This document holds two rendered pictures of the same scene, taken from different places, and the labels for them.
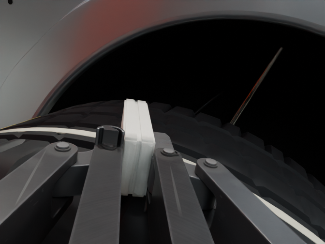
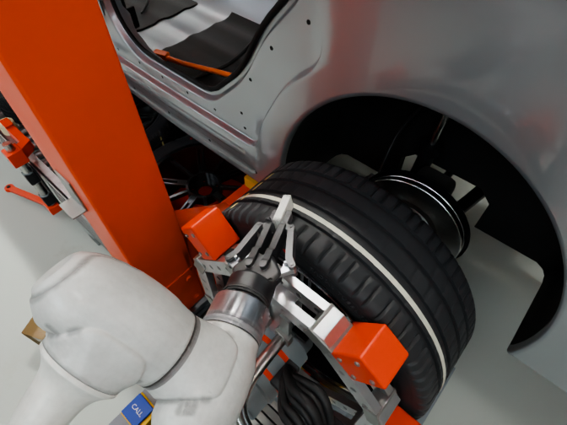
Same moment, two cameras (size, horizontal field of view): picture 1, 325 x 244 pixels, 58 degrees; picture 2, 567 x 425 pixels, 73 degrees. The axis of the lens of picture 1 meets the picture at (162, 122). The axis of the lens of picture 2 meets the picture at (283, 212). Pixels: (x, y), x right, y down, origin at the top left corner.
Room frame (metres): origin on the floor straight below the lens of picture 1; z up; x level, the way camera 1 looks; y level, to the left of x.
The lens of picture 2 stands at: (-0.23, -0.22, 1.77)
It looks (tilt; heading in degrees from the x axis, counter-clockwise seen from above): 52 degrees down; 31
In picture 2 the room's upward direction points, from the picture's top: straight up
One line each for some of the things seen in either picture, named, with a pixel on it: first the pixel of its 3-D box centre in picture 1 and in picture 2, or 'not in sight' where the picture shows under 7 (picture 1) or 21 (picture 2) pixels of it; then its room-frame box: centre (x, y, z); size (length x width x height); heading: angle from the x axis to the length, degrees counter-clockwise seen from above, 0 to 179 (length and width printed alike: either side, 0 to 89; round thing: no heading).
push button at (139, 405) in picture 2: not in sight; (137, 411); (-0.25, 0.28, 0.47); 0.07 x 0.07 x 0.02; 80
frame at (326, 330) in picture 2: not in sight; (284, 339); (0.05, -0.05, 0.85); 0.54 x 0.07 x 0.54; 80
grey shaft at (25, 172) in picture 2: not in sight; (34, 180); (0.25, 1.57, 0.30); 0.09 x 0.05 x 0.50; 80
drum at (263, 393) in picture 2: not in sight; (264, 362); (-0.02, -0.04, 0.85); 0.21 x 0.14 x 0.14; 170
